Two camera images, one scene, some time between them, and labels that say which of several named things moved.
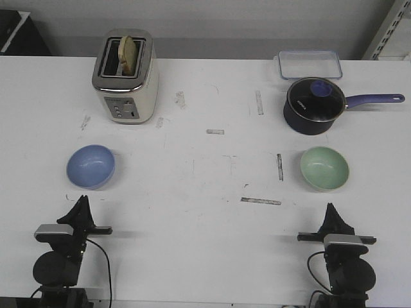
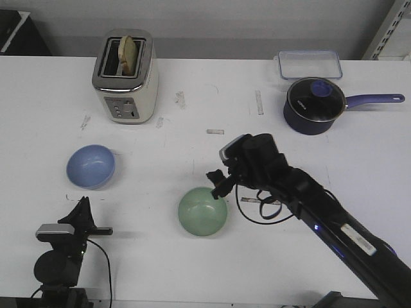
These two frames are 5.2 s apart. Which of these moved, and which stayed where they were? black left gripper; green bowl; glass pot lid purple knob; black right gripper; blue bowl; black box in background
Moved: black right gripper; green bowl
Stayed: black left gripper; blue bowl; black box in background; glass pot lid purple knob
